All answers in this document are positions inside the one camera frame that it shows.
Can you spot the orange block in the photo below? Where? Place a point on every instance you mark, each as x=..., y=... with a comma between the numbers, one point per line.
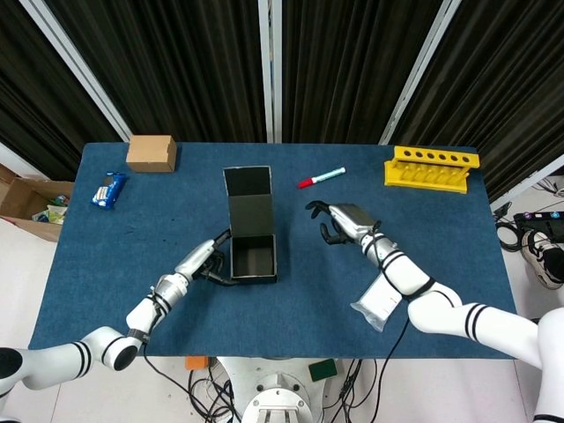
x=196, y=362

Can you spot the red capped white marker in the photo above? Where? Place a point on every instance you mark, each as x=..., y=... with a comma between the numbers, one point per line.
x=324, y=177

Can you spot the white frame post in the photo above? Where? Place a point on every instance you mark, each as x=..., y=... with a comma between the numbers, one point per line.
x=529, y=180
x=79, y=66
x=269, y=66
x=418, y=75

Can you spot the black pleated curtain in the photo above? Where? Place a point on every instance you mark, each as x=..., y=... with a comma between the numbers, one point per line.
x=26, y=88
x=176, y=66
x=343, y=66
x=515, y=88

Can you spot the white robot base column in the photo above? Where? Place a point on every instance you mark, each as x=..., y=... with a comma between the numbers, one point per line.
x=273, y=396

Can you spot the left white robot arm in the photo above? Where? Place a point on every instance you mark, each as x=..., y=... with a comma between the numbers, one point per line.
x=57, y=359

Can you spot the black and white sneaker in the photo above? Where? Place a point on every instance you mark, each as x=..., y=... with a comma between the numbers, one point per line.
x=546, y=260

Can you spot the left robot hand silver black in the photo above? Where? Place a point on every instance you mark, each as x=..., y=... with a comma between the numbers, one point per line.
x=198, y=257

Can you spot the white sealed plastic pouch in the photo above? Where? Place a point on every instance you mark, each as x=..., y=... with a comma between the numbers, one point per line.
x=374, y=306

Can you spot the green block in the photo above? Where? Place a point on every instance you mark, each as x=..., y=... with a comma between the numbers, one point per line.
x=322, y=370

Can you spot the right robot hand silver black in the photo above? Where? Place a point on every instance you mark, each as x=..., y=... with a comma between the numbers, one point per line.
x=352, y=220

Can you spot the yellow test tube rack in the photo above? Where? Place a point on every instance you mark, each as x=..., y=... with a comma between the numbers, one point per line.
x=429, y=172

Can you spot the blue cloth-covered table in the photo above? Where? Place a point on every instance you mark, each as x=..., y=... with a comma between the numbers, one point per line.
x=308, y=308

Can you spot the black box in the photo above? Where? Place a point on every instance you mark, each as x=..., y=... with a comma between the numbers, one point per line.
x=251, y=216

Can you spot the black device with lights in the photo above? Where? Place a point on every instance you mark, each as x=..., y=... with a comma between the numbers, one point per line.
x=542, y=222

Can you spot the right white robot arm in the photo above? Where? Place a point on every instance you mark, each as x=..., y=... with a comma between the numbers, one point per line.
x=462, y=319

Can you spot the small brown cardboard box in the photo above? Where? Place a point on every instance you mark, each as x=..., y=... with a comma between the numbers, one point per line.
x=150, y=154

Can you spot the blue snack packet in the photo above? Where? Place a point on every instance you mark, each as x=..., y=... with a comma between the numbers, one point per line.
x=108, y=191

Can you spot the large brown carton with packets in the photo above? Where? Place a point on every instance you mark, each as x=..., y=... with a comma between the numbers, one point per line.
x=26, y=202

